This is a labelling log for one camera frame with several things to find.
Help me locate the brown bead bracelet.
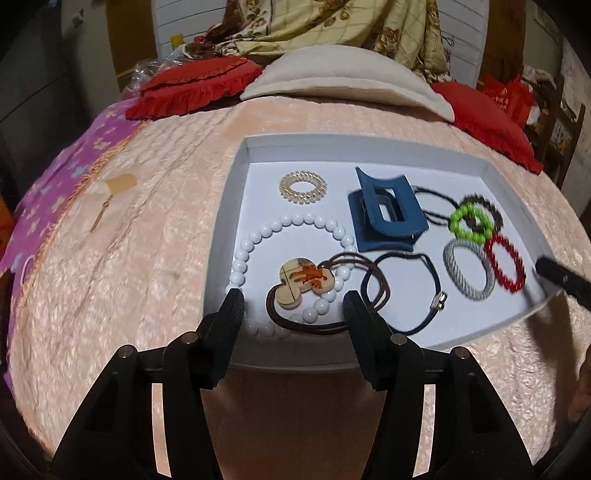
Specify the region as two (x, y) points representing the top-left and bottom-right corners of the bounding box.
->
(462, 194), (505, 232)

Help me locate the thin black hair tie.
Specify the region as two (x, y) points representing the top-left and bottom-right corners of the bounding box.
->
(411, 185), (465, 228)

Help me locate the beige pillow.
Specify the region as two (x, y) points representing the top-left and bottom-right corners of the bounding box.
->
(240, 48), (455, 123)

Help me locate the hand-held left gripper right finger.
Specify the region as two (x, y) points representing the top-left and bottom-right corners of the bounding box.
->
(342, 290), (539, 480)

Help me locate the purple floral blanket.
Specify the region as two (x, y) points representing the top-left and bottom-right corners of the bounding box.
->
(0, 102), (153, 278)

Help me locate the red ruffled pillow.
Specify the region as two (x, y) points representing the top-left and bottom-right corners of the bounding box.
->
(431, 82), (544, 175)
(126, 56), (264, 121)

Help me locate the white cardboard box tray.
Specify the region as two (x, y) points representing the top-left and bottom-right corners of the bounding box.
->
(201, 134), (561, 370)

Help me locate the green bead bracelet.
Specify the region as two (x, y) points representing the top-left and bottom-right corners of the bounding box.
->
(449, 203), (495, 243)

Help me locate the floral yellow blanket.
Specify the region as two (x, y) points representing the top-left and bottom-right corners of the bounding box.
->
(185, 0), (451, 84)

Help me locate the beige tag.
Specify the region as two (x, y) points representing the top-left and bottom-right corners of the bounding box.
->
(90, 174), (138, 232)

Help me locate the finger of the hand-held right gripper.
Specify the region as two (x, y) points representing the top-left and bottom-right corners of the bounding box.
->
(534, 256), (591, 315)

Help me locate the blue hair claw clip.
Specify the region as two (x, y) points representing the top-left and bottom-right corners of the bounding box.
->
(347, 166), (429, 254)

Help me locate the red bag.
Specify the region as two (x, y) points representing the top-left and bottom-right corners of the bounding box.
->
(480, 76), (536, 130)

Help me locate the red bead bracelet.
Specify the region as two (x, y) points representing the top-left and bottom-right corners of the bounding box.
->
(484, 232), (527, 292)

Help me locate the white bead bracelet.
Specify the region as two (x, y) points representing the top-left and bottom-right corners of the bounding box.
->
(226, 215), (356, 337)

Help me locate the peach quilted bedspread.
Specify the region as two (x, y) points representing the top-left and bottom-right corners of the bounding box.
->
(9, 95), (587, 480)

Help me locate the wooden chair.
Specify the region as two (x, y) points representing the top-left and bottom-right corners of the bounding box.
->
(526, 74), (587, 190)

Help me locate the clear plastic bag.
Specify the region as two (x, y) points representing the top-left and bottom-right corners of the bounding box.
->
(124, 46), (185, 88)

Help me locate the white slatted headboard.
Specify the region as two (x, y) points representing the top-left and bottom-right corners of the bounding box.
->
(152, 0), (490, 88)

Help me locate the clear spiral hair tie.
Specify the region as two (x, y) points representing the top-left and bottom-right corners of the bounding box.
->
(278, 171), (328, 205)

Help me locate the grey rope hair tie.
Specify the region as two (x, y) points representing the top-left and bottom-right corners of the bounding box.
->
(443, 237), (496, 302)

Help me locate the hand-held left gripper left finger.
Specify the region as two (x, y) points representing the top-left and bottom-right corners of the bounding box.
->
(51, 286), (245, 480)

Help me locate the black hair tie metal clasp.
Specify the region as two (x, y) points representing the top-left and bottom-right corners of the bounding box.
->
(360, 250), (448, 334)

